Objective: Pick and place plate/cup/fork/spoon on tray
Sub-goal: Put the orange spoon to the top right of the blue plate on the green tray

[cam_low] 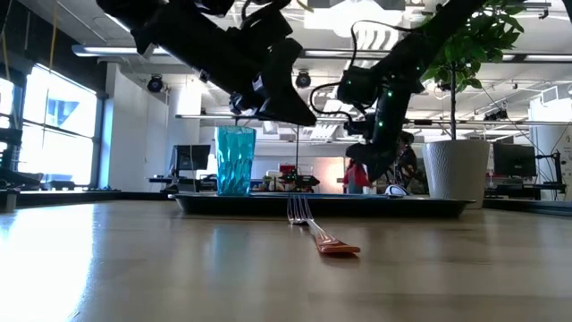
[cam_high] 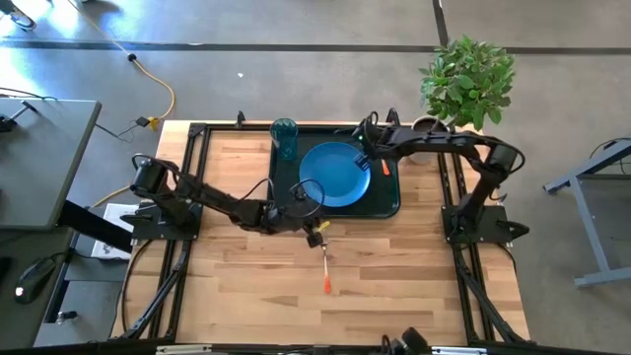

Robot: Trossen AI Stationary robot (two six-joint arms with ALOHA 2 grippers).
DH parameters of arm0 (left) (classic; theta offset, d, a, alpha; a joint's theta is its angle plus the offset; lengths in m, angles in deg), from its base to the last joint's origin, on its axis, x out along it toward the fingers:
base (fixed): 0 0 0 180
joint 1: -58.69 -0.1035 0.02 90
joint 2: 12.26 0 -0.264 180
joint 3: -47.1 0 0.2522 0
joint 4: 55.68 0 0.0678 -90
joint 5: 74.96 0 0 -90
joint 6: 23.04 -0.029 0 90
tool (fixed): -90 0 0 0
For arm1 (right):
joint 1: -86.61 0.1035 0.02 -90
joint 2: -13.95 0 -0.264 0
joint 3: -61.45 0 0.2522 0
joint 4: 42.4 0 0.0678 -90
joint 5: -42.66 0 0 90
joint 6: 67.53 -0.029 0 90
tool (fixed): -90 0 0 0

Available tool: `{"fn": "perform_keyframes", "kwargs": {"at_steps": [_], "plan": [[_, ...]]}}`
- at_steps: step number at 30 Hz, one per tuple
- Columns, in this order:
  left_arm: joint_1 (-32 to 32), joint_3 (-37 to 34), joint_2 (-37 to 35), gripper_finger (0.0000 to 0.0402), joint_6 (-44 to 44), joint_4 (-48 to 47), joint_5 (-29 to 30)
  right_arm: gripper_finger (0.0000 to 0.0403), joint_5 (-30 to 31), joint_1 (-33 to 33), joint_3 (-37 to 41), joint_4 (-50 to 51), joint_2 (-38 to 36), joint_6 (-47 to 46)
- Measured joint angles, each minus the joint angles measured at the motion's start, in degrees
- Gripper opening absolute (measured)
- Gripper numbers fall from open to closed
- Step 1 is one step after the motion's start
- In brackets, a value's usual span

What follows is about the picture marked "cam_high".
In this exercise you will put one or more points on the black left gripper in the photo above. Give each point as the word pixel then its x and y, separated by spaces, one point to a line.
pixel 293 223

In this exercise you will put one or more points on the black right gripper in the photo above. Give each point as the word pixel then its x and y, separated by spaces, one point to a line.
pixel 377 140

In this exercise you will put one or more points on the blue plate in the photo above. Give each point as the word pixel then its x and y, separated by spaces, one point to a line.
pixel 332 175

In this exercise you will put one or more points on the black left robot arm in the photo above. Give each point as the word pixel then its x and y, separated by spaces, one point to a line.
pixel 217 199

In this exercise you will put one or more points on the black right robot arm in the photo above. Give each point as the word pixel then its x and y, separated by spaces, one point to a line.
pixel 434 141

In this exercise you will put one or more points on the dark green plastic tray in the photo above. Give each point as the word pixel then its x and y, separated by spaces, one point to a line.
pixel 379 197

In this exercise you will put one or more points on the white plant pot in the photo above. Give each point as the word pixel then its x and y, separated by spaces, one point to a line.
pixel 428 122

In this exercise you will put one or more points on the green leafy plant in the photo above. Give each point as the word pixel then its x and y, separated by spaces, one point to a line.
pixel 466 79

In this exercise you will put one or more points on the black bulky object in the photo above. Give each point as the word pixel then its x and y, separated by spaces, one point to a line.
pixel 414 340

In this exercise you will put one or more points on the white printed paper sheet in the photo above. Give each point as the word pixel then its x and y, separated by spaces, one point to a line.
pixel 116 214

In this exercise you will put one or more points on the black power adapter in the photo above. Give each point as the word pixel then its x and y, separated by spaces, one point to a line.
pixel 142 121

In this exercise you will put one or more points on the black slanted beam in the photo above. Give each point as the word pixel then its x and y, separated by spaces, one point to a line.
pixel 93 226

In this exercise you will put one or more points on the small metal knob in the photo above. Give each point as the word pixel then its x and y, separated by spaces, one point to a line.
pixel 66 316

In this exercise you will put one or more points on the black computer mouse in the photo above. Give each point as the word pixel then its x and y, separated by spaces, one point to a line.
pixel 33 278

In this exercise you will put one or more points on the grey desk top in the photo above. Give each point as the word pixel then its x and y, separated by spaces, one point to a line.
pixel 39 163

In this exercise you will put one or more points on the black desk clamp tool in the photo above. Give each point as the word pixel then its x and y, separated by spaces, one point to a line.
pixel 6 123

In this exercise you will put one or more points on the large black frame clamp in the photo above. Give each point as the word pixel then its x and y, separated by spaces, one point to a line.
pixel 393 116

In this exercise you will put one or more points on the small black frame clamp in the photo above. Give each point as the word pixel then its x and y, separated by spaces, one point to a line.
pixel 240 119

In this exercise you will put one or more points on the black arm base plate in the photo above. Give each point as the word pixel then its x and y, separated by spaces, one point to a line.
pixel 148 229
pixel 493 219

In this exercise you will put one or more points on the black aluminium table frame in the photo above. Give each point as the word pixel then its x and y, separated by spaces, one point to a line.
pixel 231 128

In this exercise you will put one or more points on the silver metal bracket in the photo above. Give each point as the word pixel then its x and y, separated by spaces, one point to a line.
pixel 183 349
pixel 458 351

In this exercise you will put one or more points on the grey metal table frame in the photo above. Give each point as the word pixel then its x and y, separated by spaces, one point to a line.
pixel 589 232

